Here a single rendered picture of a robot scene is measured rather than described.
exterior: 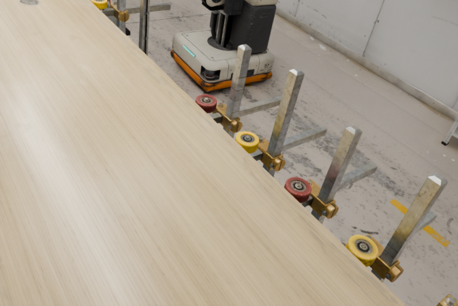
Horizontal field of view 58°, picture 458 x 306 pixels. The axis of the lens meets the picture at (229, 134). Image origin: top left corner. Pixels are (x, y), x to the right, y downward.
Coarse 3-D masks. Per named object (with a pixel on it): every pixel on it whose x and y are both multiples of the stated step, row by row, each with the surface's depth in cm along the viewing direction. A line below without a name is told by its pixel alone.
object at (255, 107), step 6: (276, 96) 180; (258, 102) 174; (264, 102) 175; (270, 102) 175; (276, 102) 178; (240, 108) 168; (246, 108) 169; (252, 108) 170; (258, 108) 173; (264, 108) 175; (210, 114) 161; (216, 114) 162; (240, 114) 168; (246, 114) 170; (216, 120) 161
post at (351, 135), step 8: (352, 128) 114; (344, 136) 116; (352, 136) 113; (360, 136) 115; (344, 144) 116; (352, 144) 116; (336, 152) 120; (344, 152) 117; (352, 152) 118; (336, 160) 120; (344, 160) 118; (336, 168) 121; (344, 168) 122; (328, 176) 125; (336, 176) 122; (328, 184) 126; (336, 184) 125; (320, 192) 129; (328, 192) 126; (328, 200) 128
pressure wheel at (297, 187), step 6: (288, 180) 125; (294, 180) 125; (300, 180) 126; (288, 186) 123; (294, 186) 124; (300, 186) 123; (306, 186) 124; (294, 192) 121; (300, 192) 121; (306, 192) 122; (300, 198) 121; (306, 198) 122
